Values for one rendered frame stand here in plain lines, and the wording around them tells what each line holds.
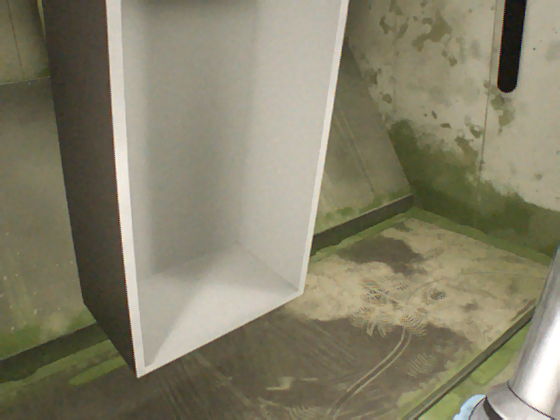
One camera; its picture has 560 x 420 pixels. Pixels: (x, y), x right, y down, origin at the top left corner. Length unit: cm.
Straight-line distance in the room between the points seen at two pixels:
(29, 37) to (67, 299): 115
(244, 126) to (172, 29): 42
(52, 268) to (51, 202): 28
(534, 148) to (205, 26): 190
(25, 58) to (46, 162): 47
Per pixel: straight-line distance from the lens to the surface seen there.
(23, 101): 242
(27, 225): 222
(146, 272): 167
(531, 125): 279
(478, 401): 67
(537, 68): 274
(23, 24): 245
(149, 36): 135
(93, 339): 222
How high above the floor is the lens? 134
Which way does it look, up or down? 23 degrees down
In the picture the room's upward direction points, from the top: 3 degrees counter-clockwise
